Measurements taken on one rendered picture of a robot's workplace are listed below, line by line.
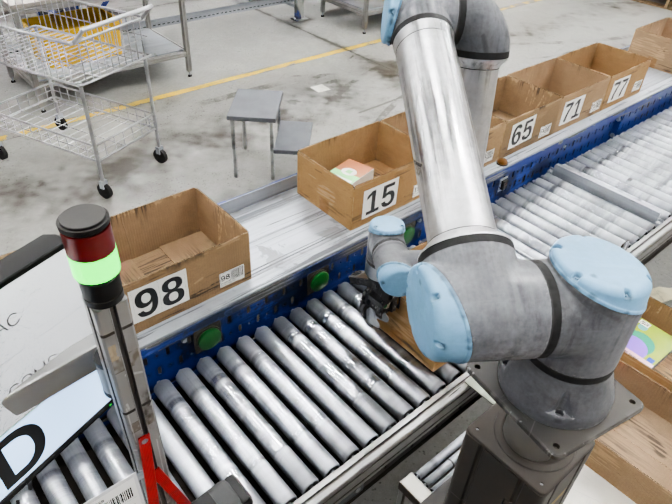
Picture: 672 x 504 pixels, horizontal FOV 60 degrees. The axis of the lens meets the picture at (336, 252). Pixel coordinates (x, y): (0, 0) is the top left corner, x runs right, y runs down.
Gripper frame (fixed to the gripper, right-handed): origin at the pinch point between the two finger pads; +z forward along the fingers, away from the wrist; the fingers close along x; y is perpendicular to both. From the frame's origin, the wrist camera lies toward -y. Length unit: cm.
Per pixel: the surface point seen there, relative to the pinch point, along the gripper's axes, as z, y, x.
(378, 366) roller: 6.2, 10.3, -5.6
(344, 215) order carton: -12.0, -32.5, 17.7
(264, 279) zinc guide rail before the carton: -8.8, -25.5, -19.0
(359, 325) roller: 6.1, -4.9, 0.9
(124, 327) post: -71, 31, -76
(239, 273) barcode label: -12.1, -28.7, -25.3
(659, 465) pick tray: 4, 76, 25
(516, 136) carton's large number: -16, -29, 105
